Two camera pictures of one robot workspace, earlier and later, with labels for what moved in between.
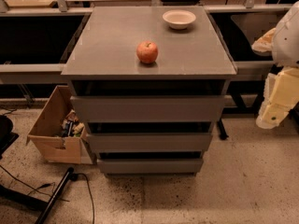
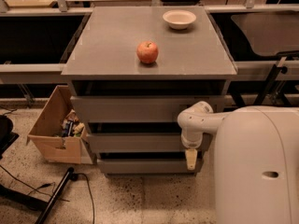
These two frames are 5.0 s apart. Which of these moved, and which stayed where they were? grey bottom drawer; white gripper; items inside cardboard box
Moved: white gripper
Stayed: items inside cardboard box; grey bottom drawer
